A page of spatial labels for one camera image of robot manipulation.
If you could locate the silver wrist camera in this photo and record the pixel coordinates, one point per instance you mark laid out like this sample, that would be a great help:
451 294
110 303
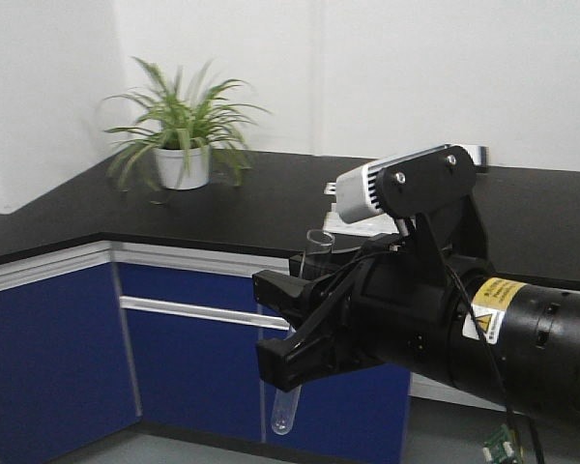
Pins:
356 187

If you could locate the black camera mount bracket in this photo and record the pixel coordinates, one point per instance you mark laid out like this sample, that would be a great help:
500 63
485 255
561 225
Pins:
432 194

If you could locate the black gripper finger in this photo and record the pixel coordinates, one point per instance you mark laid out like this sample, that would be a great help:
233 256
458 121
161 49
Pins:
321 305
304 357

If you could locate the white wall power socket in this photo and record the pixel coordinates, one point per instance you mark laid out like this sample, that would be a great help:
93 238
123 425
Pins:
478 154

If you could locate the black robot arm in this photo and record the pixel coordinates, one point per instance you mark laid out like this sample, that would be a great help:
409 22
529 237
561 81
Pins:
518 344

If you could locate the green circuit board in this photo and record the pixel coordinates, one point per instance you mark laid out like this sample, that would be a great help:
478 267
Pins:
499 448

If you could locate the blue cabinet drawer front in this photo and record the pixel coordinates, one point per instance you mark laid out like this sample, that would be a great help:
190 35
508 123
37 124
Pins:
224 298

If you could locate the green potted spider plant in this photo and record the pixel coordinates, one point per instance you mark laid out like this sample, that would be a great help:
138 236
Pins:
175 118

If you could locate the white test tube rack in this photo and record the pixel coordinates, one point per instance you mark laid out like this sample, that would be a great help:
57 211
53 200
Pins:
360 222

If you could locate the white plant pot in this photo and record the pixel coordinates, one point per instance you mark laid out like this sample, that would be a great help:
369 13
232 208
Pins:
181 170

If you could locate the blue cabinet door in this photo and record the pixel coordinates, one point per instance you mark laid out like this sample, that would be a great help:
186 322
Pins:
65 379

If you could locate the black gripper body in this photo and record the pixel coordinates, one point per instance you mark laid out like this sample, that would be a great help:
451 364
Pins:
394 302

